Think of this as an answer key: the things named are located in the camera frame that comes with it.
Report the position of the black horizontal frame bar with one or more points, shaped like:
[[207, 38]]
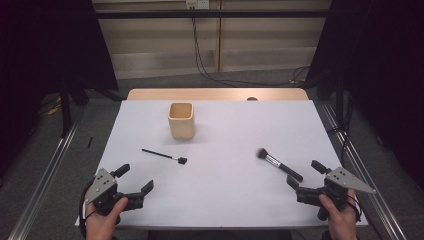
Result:
[[213, 13]]

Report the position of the small black stick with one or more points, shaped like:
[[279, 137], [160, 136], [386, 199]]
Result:
[[89, 142]]

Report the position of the black curtain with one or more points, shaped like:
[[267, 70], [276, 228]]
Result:
[[383, 66], [40, 43]]

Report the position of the white wall outlet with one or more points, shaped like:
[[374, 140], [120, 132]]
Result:
[[197, 3]]

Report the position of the aluminium floor rail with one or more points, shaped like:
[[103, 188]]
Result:
[[383, 206], [43, 186]]

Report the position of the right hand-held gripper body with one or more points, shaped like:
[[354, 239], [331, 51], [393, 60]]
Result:
[[346, 180]]

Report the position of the person's right hand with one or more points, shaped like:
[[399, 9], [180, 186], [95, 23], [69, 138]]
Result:
[[343, 221]]

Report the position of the yellow floor tape piece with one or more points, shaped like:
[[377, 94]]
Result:
[[53, 110]]

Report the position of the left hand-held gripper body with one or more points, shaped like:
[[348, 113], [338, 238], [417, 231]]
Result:
[[101, 186]]

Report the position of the square wooden cup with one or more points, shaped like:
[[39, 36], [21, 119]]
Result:
[[181, 128]]

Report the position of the black metal stand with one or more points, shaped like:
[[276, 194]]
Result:
[[65, 113]]

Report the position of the fluffy black makeup brush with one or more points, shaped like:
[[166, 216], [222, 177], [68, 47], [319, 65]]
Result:
[[278, 163]]

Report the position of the person's left hand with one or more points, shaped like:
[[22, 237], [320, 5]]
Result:
[[101, 225]]

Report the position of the thin black applicator brush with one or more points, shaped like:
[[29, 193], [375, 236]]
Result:
[[160, 154]]

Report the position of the white table sheet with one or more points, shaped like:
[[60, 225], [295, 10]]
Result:
[[216, 186]]

